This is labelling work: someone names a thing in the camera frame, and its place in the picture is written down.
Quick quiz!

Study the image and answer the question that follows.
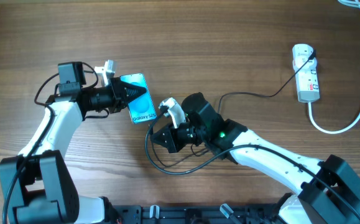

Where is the teal-screen Galaxy smartphone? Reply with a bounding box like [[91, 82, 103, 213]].
[[121, 73, 157, 124]]

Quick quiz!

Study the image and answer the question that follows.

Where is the black USB charging cable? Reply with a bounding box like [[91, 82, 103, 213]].
[[150, 50, 317, 168]]

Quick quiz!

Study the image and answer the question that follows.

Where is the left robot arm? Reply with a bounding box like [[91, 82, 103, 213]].
[[0, 62, 147, 223]]

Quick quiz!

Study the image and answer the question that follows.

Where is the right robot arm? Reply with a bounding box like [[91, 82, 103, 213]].
[[145, 93, 360, 223]]

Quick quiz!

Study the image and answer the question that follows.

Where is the white USB charger plug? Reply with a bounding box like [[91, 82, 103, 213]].
[[292, 54, 317, 71]]

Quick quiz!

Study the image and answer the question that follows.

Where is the white power strip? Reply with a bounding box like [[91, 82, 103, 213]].
[[292, 44, 320, 103]]

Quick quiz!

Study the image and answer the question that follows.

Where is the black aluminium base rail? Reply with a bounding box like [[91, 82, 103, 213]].
[[103, 203, 284, 224]]

